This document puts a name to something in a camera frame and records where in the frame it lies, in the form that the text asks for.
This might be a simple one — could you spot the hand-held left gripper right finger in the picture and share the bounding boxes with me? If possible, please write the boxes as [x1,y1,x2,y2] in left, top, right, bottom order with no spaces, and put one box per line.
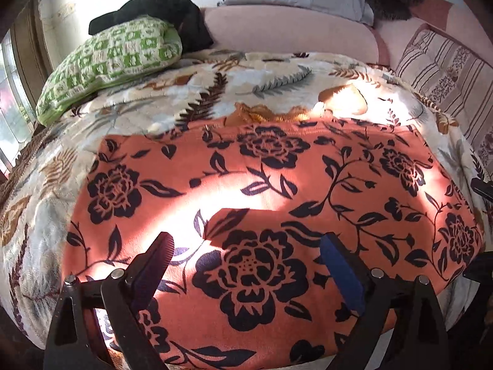
[320,233,452,370]

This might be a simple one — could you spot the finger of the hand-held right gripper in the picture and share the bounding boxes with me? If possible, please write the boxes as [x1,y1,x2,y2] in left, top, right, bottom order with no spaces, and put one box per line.
[471,177,493,203]

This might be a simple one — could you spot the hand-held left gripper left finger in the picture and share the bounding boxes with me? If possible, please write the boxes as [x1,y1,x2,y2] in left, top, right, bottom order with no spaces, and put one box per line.
[43,232,175,370]

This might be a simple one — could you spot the orange floral pants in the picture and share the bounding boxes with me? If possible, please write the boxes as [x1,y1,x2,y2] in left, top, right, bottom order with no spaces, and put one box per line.
[62,121,486,370]

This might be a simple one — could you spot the striped beige cushion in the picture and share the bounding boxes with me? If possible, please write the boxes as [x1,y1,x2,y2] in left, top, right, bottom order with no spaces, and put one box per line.
[395,23,493,162]

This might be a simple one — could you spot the leaf print fleece blanket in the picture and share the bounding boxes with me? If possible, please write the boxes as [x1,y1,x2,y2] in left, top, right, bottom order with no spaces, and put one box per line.
[0,48,493,370]

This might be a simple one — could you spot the green patterned pillow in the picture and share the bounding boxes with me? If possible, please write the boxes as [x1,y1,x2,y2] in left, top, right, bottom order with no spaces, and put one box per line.
[35,14,183,127]

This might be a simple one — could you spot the pink sofa cushion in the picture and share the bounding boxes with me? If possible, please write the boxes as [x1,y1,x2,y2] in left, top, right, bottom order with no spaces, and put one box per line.
[202,0,455,66]

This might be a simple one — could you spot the black clothing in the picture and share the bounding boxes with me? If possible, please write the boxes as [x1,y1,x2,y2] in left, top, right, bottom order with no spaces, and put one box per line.
[88,0,214,52]

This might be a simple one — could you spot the window with metal frame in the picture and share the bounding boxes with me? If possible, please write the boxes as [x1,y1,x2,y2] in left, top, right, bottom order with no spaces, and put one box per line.
[0,27,39,170]

